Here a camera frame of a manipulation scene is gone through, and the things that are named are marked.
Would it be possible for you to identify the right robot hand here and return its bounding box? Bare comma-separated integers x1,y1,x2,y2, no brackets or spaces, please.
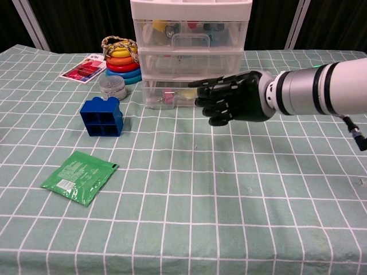
188,70,275,127

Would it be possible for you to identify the clear drawer with pink clip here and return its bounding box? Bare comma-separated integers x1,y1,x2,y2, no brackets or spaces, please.
141,78,230,111

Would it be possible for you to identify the clear plastic middle-size drawer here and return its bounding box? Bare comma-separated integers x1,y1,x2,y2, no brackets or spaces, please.
138,52,244,77

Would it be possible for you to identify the white plastic drawer cabinet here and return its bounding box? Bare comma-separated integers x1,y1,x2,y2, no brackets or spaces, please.
130,0,253,111

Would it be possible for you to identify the green checkered tablecloth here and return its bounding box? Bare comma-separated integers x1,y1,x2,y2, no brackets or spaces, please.
0,42,367,275

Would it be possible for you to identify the clear round jar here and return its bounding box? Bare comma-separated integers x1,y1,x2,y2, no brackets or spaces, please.
99,74,127,101

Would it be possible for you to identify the blue toy building brick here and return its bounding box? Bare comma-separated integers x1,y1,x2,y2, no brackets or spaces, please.
79,96,124,138

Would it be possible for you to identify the red and white card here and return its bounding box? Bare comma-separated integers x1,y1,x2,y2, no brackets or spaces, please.
59,53,104,84

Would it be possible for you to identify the green foil packet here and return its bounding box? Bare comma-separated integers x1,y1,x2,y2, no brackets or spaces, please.
40,150,120,207

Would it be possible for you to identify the white partition post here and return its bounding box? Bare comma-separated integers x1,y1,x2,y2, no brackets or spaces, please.
11,0,50,52
284,0,306,50

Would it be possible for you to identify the light blue stacking ring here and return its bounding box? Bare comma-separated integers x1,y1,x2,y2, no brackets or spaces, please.
120,72,143,85

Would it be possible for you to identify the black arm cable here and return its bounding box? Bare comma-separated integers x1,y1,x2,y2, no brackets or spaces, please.
340,114,367,152

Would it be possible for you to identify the red stacking ring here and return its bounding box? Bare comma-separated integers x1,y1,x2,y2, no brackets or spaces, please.
106,61,141,73

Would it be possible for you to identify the yellow stacking ring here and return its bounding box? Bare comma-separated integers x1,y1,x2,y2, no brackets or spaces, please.
110,46,139,58

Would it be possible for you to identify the orange stacking ring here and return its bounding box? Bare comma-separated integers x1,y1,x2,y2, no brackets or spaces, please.
106,55,136,66

